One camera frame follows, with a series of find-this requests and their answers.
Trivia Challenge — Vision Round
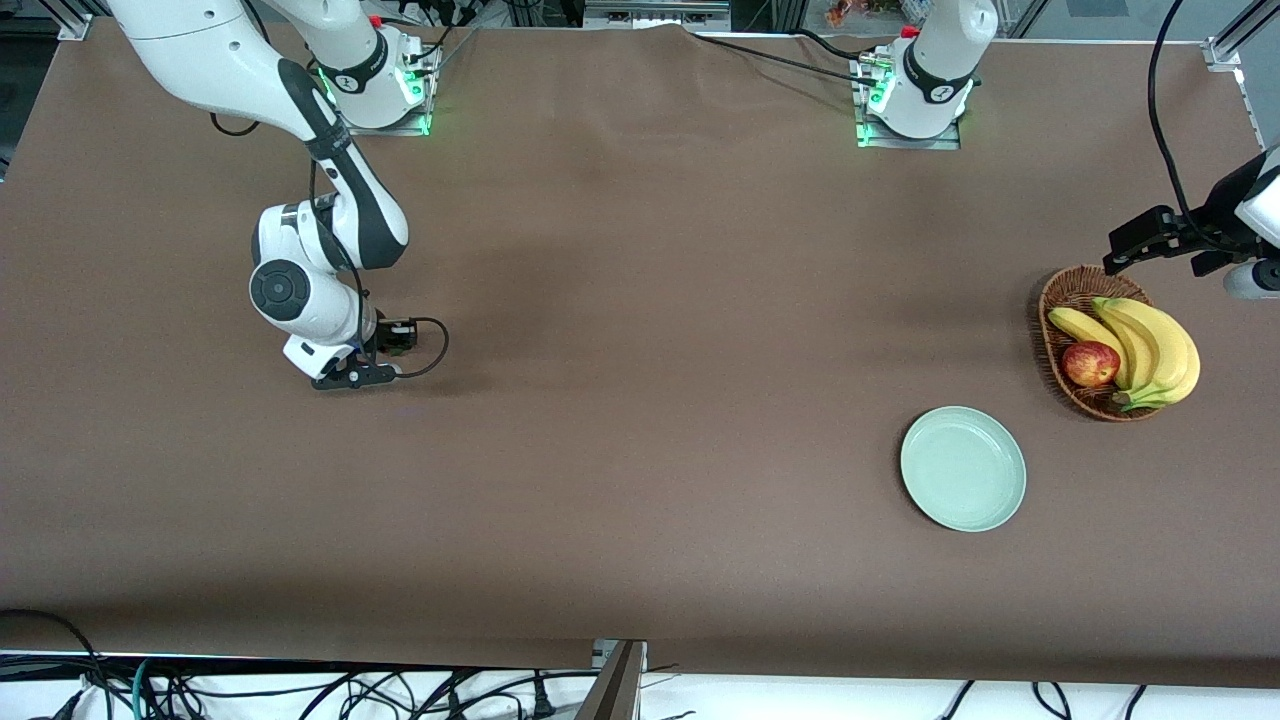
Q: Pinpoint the large yellow banana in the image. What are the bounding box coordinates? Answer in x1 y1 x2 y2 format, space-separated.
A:
1092 297 1201 411

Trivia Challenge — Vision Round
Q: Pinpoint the aluminium post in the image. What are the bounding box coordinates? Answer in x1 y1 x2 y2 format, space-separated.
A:
575 640 648 720

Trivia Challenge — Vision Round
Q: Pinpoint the brown wicker basket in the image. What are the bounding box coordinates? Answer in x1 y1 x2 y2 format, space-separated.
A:
1037 265 1166 423

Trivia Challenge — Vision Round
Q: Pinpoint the light green plate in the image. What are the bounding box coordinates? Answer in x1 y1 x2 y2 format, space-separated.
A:
900 405 1027 533

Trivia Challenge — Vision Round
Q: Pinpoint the small yellow banana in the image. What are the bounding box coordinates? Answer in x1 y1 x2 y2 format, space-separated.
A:
1048 306 1131 389

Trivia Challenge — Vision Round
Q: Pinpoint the brown table cover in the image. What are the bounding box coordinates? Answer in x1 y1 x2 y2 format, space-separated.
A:
0 18 1280 689

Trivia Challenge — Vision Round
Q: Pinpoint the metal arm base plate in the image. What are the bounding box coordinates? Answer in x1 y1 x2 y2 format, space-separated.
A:
855 55 963 151
335 45 436 137

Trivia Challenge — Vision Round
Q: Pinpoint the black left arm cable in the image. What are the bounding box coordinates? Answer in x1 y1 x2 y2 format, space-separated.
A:
1148 0 1231 246

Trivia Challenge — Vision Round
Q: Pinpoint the black base cable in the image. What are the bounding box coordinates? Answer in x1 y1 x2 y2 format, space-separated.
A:
690 30 881 86
795 28 866 63

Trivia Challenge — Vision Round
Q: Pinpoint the red apple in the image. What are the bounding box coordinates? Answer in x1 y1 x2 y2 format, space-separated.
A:
1061 340 1122 389

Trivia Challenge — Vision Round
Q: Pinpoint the black floor cable loop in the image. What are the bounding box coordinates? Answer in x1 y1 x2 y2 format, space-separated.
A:
0 608 111 720

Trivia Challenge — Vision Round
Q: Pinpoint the grey metal box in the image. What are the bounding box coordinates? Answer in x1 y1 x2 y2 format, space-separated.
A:
583 0 733 31

